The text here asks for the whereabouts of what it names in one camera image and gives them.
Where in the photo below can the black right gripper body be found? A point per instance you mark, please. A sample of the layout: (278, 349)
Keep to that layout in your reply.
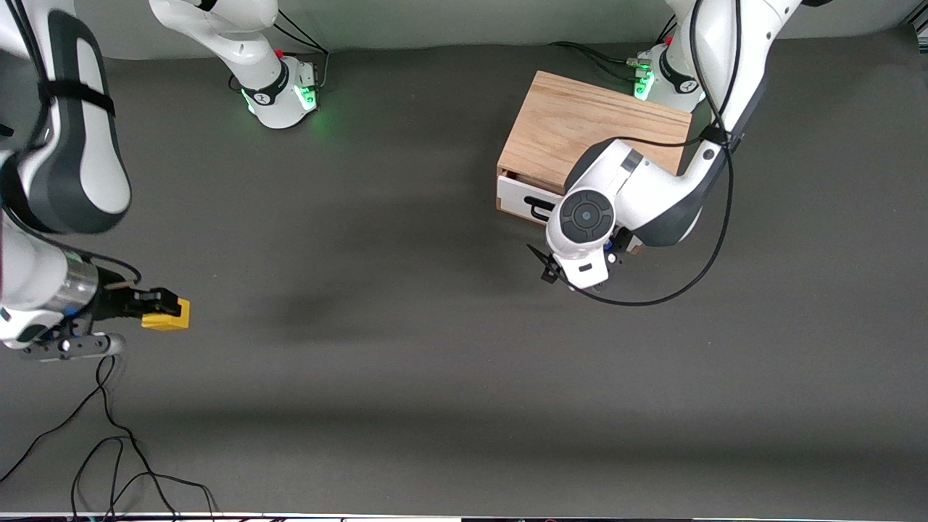
(114, 301)

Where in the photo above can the yellow cube block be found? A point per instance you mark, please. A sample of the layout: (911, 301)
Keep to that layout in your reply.
(177, 319)

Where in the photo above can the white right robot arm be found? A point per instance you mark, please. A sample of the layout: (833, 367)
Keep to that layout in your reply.
(80, 145)

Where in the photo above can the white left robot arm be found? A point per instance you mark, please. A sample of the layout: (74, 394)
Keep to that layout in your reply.
(638, 196)

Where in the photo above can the wooden drawer cabinet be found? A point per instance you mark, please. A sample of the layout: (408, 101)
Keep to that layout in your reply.
(580, 116)

